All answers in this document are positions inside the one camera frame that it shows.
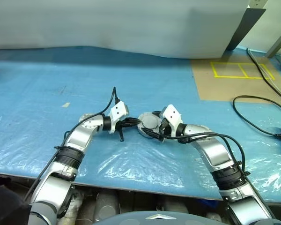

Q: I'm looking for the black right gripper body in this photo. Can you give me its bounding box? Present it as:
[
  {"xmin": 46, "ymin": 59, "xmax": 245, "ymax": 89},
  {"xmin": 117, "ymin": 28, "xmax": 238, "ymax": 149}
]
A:
[{"xmin": 157, "ymin": 117, "xmax": 172, "ymax": 143}]

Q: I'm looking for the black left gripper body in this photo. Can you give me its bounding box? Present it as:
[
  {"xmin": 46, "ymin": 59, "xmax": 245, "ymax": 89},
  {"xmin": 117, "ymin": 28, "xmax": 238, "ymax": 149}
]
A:
[{"xmin": 116, "ymin": 118, "xmax": 131, "ymax": 132}]

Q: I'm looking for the round grey motor lid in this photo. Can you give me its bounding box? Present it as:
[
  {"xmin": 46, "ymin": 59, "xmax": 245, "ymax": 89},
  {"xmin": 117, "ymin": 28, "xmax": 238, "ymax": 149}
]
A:
[{"xmin": 139, "ymin": 112, "xmax": 161, "ymax": 130}]

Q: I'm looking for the brown cardboard sheet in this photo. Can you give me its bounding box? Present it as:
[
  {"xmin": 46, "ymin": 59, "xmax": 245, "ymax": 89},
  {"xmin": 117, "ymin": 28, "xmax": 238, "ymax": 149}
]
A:
[{"xmin": 190, "ymin": 52, "xmax": 281, "ymax": 105}]

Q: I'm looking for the grey cylinder under table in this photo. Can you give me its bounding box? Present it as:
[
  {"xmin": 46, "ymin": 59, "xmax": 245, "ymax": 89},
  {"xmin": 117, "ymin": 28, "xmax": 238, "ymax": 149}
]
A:
[{"xmin": 94, "ymin": 190, "xmax": 120, "ymax": 221}]

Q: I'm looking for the white wrapped bundle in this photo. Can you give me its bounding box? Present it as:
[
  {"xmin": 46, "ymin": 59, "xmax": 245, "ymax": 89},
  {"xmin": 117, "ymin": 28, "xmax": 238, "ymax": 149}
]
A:
[{"xmin": 67, "ymin": 187, "xmax": 85, "ymax": 225}]

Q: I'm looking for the blue foam table mat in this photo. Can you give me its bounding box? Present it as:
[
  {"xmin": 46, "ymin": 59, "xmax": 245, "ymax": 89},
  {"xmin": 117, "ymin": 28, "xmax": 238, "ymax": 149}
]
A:
[{"xmin": 0, "ymin": 45, "xmax": 281, "ymax": 201}]

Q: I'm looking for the grey rounded robot torso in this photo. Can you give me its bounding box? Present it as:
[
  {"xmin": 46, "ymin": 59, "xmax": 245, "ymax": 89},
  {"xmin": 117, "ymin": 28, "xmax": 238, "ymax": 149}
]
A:
[{"xmin": 100, "ymin": 210, "xmax": 209, "ymax": 225}]

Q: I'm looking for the white backdrop board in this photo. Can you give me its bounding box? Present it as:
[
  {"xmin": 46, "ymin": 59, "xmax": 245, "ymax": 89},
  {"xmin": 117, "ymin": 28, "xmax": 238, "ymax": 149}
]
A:
[{"xmin": 0, "ymin": 0, "xmax": 249, "ymax": 60}]

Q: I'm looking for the dark grey board stand leg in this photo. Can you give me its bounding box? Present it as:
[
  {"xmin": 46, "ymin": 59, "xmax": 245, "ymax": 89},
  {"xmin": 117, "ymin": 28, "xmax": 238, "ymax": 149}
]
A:
[{"xmin": 225, "ymin": 7, "xmax": 267, "ymax": 51}]

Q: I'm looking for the black cloth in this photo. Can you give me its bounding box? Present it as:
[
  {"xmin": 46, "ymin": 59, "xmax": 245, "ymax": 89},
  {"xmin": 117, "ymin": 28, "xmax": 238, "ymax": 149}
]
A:
[{"xmin": 0, "ymin": 184, "xmax": 31, "ymax": 225}]

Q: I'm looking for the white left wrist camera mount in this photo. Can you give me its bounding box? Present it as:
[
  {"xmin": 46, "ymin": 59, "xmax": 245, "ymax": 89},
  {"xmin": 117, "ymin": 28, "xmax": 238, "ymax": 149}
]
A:
[{"xmin": 108, "ymin": 101, "xmax": 130, "ymax": 135}]

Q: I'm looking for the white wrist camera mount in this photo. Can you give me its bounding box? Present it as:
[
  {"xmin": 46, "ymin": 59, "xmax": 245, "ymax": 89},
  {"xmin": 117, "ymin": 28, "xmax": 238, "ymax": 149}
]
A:
[
  {"xmin": 159, "ymin": 104, "xmax": 184, "ymax": 138},
  {"xmin": 108, "ymin": 101, "xmax": 130, "ymax": 135}
]

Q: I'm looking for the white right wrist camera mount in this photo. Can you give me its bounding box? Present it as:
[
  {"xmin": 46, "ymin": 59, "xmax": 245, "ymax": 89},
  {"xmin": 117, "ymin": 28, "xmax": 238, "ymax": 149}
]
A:
[{"xmin": 159, "ymin": 104, "xmax": 184, "ymax": 138}]

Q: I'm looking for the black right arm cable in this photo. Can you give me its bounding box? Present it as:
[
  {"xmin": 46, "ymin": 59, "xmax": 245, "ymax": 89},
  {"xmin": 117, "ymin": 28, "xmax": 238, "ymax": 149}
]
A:
[{"xmin": 163, "ymin": 132, "xmax": 274, "ymax": 218}]

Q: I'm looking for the looped black power cable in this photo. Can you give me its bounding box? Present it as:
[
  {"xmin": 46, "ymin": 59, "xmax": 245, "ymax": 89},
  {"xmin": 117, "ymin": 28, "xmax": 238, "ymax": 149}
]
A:
[{"xmin": 232, "ymin": 94, "xmax": 281, "ymax": 138}]

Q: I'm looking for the white table cable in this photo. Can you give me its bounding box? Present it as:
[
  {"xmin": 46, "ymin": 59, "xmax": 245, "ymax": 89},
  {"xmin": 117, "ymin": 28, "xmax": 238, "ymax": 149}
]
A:
[{"xmin": 247, "ymin": 49, "xmax": 281, "ymax": 99}]

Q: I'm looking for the straight black table cable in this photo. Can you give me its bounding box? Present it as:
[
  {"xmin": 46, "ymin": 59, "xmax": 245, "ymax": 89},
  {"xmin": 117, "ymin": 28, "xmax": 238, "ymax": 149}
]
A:
[{"xmin": 246, "ymin": 47, "xmax": 281, "ymax": 104}]

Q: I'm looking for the grey aluminium post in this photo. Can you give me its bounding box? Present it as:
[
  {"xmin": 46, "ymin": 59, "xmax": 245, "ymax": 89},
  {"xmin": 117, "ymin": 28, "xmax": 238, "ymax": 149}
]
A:
[{"xmin": 265, "ymin": 22, "xmax": 281, "ymax": 58}]

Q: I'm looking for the white wall outlet plate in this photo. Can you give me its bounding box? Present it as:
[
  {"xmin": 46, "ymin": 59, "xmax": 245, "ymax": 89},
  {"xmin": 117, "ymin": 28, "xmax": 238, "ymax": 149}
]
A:
[{"xmin": 250, "ymin": 0, "xmax": 268, "ymax": 9}]

